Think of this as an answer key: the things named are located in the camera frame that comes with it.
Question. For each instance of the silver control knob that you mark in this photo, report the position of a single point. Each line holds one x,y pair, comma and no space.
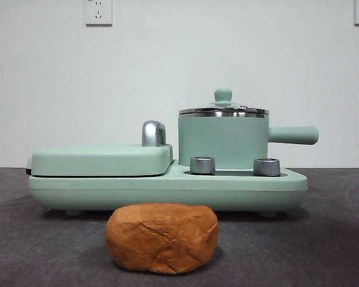
202,166
266,167

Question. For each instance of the brown potato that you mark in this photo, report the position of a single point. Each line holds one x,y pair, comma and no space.
161,239

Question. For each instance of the mint green breakfast machine base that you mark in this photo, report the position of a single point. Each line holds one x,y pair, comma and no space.
167,191

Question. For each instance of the mint green griddle cover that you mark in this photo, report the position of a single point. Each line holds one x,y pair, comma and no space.
98,160

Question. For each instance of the glass lid with green knob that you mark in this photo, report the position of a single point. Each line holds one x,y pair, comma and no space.
223,95

